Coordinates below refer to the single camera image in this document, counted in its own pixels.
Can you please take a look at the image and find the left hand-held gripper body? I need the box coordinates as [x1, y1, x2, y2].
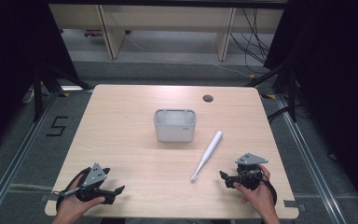
[53, 162, 117, 205]

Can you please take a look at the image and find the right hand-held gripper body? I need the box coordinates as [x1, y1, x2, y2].
[234, 152, 269, 191]

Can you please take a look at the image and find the white electric toothbrush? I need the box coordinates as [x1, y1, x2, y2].
[189, 130, 224, 184]

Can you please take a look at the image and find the white plastic holder box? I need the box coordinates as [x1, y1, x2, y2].
[153, 107, 198, 144]

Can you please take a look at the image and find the person's right hand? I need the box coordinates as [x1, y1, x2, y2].
[232, 163, 278, 217]

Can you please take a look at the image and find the person's left hand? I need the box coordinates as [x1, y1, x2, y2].
[55, 174, 106, 219]

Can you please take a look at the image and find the grey tape strip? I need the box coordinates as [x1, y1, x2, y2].
[282, 199, 307, 213]
[40, 193, 59, 203]

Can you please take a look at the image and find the black tape floor numeral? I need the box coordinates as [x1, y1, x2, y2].
[46, 116, 69, 137]

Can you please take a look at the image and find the black metal stand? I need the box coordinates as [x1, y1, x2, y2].
[245, 63, 298, 123]
[33, 62, 63, 123]

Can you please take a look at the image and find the black curtain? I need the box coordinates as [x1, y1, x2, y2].
[263, 0, 358, 216]
[0, 0, 93, 158]

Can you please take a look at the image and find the beige wooden desk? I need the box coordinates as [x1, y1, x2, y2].
[48, 3, 285, 62]

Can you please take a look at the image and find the black gripper strap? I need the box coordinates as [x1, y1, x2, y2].
[255, 170, 279, 207]
[55, 166, 92, 213]

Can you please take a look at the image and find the metal floor rail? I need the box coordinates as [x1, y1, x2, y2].
[0, 91, 60, 221]
[275, 92, 349, 224]

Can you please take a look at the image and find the bundle of black cables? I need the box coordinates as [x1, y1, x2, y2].
[228, 7, 271, 75]

